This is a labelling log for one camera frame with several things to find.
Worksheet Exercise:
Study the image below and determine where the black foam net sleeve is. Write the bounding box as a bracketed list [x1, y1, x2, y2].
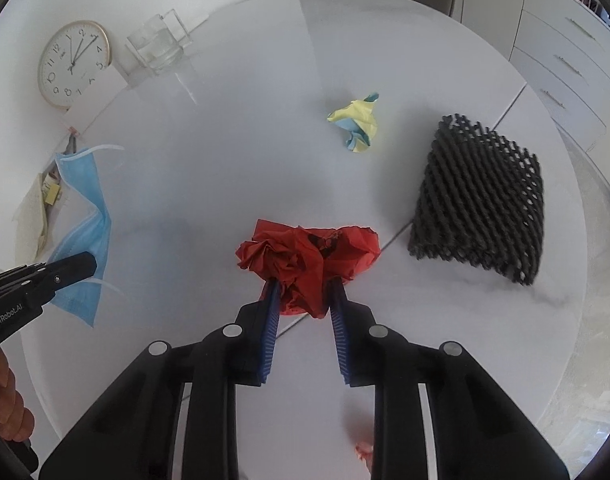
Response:
[407, 114, 545, 287]

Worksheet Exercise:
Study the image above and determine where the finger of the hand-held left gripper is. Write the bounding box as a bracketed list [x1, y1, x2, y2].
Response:
[32, 252, 96, 305]

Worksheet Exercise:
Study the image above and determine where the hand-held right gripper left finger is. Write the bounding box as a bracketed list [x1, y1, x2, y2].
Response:
[39, 280, 281, 480]

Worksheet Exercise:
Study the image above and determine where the clear glass mug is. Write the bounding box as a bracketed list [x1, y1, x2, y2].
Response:
[126, 8, 193, 72]

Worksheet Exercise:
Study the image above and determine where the red paper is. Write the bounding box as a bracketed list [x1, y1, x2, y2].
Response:
[235, 218, 381, 320]

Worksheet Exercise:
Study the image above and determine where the crumpled yellow blue paper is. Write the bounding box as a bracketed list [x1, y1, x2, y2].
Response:
[326, 92, 381, 153]

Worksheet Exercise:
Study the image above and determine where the white drawer unit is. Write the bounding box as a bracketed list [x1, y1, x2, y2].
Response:
[508, 0, 610, 161]

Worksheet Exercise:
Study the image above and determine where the crumpled pink paper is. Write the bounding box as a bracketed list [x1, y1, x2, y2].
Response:
[354, 441, 376, 476]

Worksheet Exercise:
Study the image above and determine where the person's left hand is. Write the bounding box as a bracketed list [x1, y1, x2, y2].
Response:
[0, 349, 36, 442]

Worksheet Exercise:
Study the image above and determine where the blue face mask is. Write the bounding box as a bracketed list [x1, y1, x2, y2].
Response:
[50, 144, 126, 330]

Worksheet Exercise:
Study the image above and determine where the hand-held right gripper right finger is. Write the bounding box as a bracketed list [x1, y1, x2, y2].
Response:
[330, 280, 570, 480]

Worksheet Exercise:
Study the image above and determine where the round white wall clock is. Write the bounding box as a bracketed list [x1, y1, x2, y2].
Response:
[37, 20, 113, 111]

